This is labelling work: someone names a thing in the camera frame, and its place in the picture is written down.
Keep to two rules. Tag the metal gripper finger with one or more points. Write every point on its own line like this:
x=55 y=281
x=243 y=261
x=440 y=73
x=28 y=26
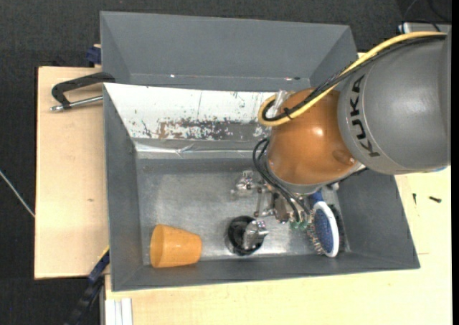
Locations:
x=247 y=182
x=255 y=233

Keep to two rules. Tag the blue and white hairbrush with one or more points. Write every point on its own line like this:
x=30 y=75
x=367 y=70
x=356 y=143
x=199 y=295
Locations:
x=324 y=230

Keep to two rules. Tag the grey metal bin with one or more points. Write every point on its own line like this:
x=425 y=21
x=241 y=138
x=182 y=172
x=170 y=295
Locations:
x=186 y=194

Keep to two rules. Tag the orange plastic cup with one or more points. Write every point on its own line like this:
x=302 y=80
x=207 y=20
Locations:
x=174 y=246

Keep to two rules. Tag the small black screw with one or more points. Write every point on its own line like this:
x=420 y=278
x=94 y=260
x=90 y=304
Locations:
x=435 y=199

